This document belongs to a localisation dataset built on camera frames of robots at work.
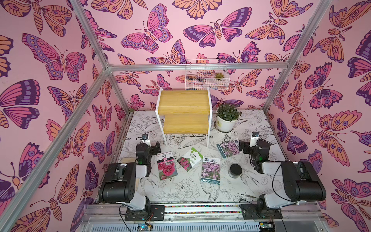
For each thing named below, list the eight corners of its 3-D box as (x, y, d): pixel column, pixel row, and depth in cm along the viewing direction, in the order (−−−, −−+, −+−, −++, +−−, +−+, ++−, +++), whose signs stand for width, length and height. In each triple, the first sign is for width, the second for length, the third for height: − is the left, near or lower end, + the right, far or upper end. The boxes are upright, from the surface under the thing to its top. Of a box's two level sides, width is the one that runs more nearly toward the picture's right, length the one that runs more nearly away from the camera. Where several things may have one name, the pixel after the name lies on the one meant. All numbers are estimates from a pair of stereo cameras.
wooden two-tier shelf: (164, 147, 101) (155, 112, 74) (167, 125, 114) (160, 88, 87) (206, 147, 101) (212, 112, 74) (204, 124, 114) (208, 87, 86)
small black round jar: (229, 178, 87) (231, 174, 83) (227, 167, 91) (229, 163, 87) (241, 178, 87) (243, 174, 83) (238, 167, 91) (240, 163, 87)
